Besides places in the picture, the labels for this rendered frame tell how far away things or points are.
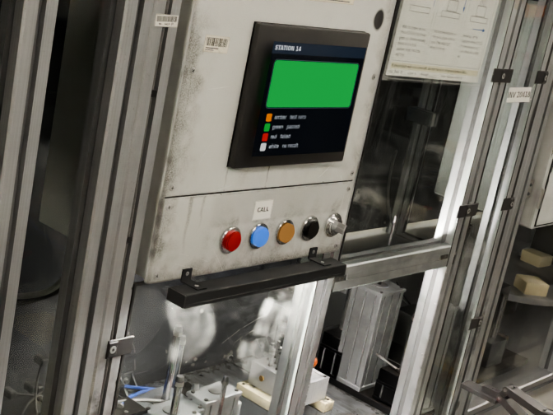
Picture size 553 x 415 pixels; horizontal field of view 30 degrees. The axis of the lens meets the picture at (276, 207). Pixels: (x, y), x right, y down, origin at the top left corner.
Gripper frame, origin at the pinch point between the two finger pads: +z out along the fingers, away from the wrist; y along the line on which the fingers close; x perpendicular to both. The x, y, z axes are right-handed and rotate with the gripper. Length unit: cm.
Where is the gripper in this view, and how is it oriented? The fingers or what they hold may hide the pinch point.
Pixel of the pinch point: (471, 412)
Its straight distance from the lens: 185.3
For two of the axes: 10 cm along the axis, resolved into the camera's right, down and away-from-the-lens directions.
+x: -6.5, 0.7, -7.6
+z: -7.3, -3.2, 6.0
